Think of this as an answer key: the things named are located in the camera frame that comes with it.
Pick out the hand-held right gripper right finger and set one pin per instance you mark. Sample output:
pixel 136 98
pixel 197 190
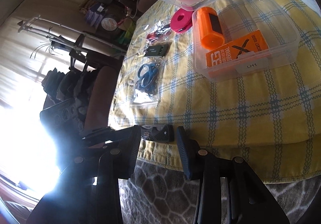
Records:
pixel 185 153

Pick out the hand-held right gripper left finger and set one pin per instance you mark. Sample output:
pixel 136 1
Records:
pixel 133 153

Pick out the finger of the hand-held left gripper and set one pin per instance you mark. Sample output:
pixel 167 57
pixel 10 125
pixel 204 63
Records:
pixel 100 135

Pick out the black folding knife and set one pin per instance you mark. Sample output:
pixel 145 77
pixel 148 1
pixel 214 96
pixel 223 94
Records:
pixel 160 135

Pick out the orange pocket guide booklet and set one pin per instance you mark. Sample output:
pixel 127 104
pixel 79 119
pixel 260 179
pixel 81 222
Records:
pixel 225 58

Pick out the red and black fire starter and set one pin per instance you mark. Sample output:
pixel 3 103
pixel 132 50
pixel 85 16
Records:
pixel 153 35

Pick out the orange plastic canister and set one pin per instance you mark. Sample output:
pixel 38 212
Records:
pixel 208 33

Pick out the pink round lid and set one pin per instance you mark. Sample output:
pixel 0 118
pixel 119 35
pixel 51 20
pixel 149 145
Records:
pixel 179 21

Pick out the clear plastic storage box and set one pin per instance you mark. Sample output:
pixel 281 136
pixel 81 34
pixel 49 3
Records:
pixel 280 46

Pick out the pile of dark clothes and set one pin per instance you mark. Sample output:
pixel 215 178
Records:
pixel 65 83

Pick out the brown chair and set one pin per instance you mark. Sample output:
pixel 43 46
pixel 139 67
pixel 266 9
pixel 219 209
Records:
pixel 102 93

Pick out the yellow checked tablecloth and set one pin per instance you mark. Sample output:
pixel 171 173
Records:
pixel 238 113

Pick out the white clothes drying rack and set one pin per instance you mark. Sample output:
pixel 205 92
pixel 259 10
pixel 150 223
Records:
pixel 75 44

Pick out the round printed plate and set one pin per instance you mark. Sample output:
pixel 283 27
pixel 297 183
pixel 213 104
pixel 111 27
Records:
pixel 109 24

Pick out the purple box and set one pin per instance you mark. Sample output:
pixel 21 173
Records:
pixel 95 14

